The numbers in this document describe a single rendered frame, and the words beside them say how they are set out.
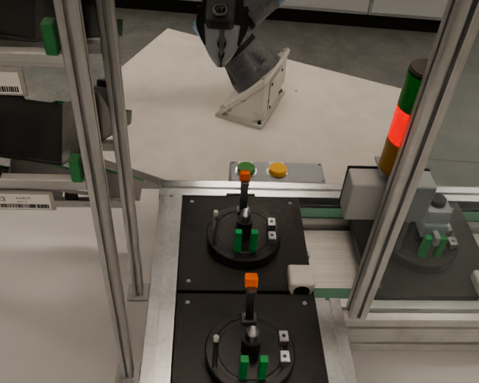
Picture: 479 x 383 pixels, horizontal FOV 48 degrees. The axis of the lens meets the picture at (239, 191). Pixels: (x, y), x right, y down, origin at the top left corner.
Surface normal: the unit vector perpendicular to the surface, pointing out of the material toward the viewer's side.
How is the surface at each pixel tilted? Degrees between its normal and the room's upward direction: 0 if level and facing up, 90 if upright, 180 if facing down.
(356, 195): 90
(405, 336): 90
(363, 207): 90
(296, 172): 0
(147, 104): 0
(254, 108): 90
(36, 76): 0
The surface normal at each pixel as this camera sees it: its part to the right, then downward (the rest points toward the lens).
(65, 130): 0.99, 0.14
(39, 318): 0.06, -0.73
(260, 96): -0.37, 0.62
